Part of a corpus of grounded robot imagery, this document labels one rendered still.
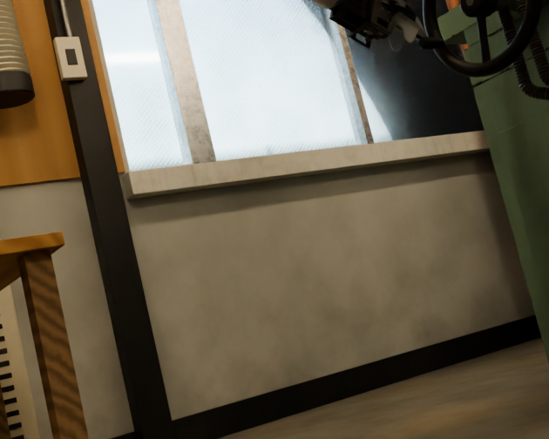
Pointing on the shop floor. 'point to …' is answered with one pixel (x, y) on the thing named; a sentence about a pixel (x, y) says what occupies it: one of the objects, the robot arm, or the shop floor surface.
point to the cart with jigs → (47, 362)
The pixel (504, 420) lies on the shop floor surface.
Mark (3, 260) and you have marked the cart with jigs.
